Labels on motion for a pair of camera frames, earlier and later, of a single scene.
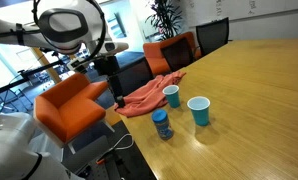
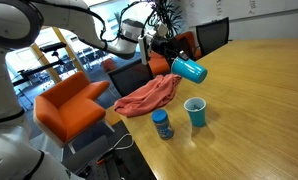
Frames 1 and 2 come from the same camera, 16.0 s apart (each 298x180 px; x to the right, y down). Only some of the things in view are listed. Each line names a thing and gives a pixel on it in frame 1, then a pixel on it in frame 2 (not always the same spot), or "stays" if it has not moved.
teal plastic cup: [172, 94] -> [188, 70]
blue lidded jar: [163, 127] stays
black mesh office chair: [213, 35] stays
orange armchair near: [70, 109] stays
